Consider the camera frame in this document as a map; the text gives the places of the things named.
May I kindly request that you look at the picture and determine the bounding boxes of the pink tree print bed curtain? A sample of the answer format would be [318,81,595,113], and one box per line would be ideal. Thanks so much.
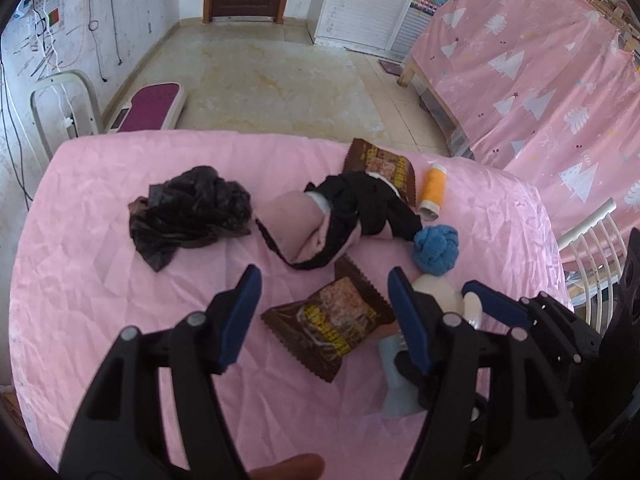
[410,0,640,271]

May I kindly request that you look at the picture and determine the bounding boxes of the black hanging cable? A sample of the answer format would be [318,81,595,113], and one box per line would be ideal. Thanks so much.
[85,0,123,81]

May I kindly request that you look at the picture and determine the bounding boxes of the black plastic bag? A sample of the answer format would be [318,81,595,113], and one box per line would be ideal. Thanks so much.
[128,165,253,273]

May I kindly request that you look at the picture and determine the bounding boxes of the white metal frame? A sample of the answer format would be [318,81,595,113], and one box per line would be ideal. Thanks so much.
[30,70,104,158]

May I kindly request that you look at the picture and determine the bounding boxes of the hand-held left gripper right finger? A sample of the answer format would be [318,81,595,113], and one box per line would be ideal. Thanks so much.
[387,266,593,480]

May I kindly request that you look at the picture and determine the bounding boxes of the orange thread spool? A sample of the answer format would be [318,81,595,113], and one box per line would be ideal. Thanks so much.
[418,160,446,222]

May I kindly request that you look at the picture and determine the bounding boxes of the wooden bed frame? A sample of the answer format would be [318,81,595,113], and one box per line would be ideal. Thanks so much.
[397,52,473,158]

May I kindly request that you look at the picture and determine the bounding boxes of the black power cable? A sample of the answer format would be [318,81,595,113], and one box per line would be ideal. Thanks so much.
[0,60,32,206]

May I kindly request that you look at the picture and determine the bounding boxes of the pink and black cloth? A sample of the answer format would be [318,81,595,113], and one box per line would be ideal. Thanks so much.
[255,171,423,272]

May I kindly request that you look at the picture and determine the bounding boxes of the brown snack packet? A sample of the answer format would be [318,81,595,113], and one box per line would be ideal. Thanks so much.
[260,255,398,385]
[343,138,417,208]

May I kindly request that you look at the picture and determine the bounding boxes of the blue yarn ball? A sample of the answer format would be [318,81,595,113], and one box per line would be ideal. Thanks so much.
[412,224,459,277]

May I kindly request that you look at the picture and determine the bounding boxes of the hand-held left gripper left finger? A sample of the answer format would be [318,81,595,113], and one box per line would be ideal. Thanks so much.
[59,264,263,480]

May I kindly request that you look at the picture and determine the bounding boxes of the maroon platform scale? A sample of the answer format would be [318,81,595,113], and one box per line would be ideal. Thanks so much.
[106,83,186,134]

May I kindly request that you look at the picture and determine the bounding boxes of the white louvered wardrobe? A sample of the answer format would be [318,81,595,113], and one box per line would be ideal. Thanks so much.
[307,0,431,56]

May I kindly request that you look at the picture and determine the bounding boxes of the person's left hand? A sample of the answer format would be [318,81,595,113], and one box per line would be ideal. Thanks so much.
[249,453,326,480]

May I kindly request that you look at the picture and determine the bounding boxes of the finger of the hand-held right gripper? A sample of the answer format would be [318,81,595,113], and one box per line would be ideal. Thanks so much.
[394,351,441,411]
[462,281,601,366]

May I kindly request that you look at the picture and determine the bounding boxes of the grey cup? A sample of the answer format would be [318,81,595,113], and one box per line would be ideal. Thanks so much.
[377,332,426,418]

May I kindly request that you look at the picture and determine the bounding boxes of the white metal chair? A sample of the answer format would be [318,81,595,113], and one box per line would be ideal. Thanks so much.
[557,199,626,333]

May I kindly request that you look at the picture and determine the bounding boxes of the white lump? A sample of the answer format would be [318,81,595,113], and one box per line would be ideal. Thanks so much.
[412,273,483,331]

